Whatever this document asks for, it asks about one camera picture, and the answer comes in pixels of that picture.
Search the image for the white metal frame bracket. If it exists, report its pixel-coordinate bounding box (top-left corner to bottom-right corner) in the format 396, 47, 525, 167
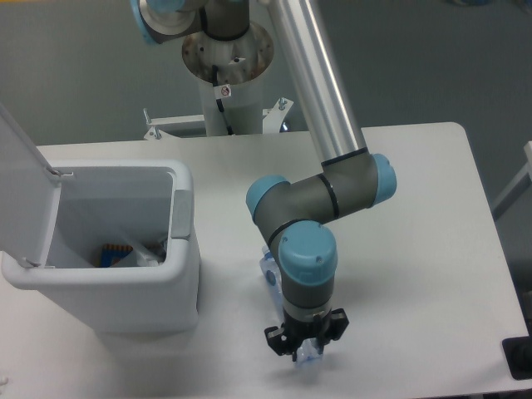
143, 108, 206, 140

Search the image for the white frame at right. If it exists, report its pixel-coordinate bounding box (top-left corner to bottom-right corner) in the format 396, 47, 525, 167
491, 141, 531, 220

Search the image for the white plastic bag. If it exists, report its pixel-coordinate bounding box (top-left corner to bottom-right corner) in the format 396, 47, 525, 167
111, 234, 167, 268

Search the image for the clear plastic water bottle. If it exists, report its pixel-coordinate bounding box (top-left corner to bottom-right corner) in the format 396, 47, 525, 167
259, 246, 323, 367

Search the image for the black object at edge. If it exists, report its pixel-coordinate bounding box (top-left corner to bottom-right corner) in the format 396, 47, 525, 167
502, 336, 531, 381

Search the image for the black cable on pedestal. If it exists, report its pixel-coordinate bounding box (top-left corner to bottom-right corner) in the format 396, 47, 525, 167
211, 64, 234, 136

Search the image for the white bracket with bolt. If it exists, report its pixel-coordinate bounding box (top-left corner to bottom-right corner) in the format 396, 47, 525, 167
263, 97, 294, 135

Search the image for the white trash can lid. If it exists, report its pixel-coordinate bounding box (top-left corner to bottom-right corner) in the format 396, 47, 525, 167
1, 107, 61, 267

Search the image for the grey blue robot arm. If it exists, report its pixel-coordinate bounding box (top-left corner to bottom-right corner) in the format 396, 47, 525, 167
131, 1, 397, 361

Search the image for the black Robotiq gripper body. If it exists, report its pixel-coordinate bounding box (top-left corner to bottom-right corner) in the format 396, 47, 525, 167
283, 312, 332, 352

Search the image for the blue orange snack package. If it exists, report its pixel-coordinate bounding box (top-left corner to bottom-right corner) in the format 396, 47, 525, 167
96, 244, 133, 268

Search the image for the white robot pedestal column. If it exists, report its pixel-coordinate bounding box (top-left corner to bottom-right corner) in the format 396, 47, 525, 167
182, 22, 274, 136

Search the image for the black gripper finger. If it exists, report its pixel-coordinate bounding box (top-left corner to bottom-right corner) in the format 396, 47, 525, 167
264, 326, 299, 362
315, 308, 349, 355

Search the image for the white plastic trash can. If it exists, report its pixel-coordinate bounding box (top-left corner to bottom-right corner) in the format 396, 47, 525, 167
1, 160, 200, 333

